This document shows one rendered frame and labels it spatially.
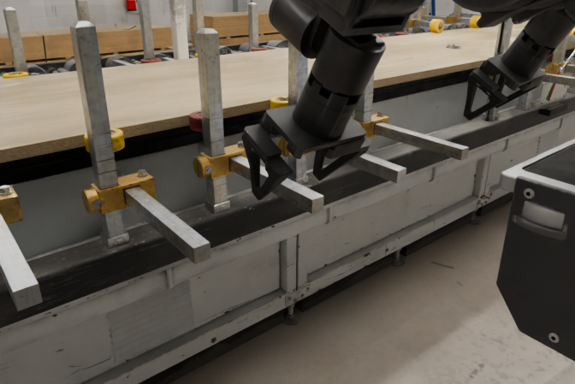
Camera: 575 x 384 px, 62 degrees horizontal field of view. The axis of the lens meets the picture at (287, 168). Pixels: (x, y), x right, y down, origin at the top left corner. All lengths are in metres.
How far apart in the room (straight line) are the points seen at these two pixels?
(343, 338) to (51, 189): 1.14
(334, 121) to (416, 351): 1.44
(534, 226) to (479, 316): 1.59
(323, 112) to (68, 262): 0.70
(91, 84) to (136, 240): 0.34
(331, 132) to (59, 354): 1.14
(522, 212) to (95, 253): 0.81
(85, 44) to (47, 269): 0.43
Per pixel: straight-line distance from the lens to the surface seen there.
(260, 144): 0.48
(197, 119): 1.17
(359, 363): 1.77
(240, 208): 1.16
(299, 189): 0.94
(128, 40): 7.29
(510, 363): 1.91
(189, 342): 1.62
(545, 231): 0.49
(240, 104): 1.30
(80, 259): 1.05
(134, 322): 1.51
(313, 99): 0.47
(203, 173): 1.09
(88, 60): 0.94
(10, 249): 0.81
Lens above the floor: 1.22
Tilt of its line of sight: 22 degrees down
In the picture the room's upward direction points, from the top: straight up
